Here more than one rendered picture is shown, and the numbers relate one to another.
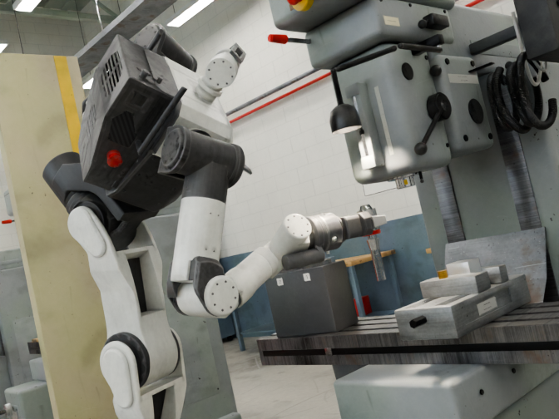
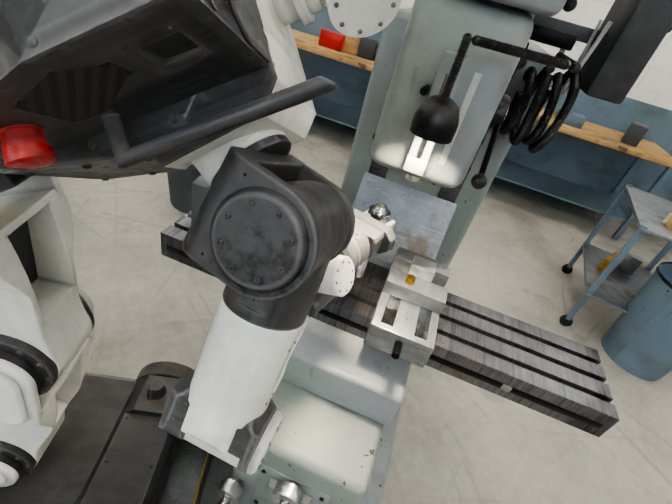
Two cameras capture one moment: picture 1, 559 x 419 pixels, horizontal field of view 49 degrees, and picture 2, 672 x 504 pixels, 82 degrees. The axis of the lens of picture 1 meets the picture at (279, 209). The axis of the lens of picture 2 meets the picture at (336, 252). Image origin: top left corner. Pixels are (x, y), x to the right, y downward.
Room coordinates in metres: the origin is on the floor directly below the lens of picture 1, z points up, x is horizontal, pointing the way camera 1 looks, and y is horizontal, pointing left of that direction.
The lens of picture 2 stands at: (0.97, 0.28, 1.62)
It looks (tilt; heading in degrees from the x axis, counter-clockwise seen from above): 36 degrees down; 323
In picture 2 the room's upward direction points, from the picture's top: 16 degrees clockwise
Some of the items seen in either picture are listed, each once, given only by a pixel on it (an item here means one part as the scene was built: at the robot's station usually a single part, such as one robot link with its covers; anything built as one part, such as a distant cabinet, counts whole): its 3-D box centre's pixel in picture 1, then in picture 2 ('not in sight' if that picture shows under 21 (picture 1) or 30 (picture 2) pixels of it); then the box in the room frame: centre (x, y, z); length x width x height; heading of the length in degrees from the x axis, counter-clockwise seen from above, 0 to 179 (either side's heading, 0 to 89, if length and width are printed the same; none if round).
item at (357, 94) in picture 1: (364, 125); (433, 116); (1.48, -0.25, 1.44); 0.04 x 0.04 x 0.21; 43
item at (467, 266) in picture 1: (465, 273); (420, 273); (1.48, -0.40, 1.04); 0.06 x 0.05 x 0.06; 43
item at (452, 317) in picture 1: (463, 297); (412, 294); (1.46, -0.38, 0.99); 0.35 x 0.15 x 0.11; 133
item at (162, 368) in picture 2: not in sight; (170, 387); (1.71, 0.18, 0.50); 0.20 x 0.05 x 0.20; 61
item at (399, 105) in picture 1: (390, 115); (444, 91); (1.56, -0.33, 1.47); 0.21 x 0.19 x 0.32; 43
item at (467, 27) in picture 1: (470, 54); not in sight; (1.90, -0.69, 1.66); 0.80 x 0.23 x 0.20; 133
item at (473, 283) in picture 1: (454, 284); (415, 290); (1.44, -0.36, 1.03); 0.15 x 0.06 x 0.04; 43
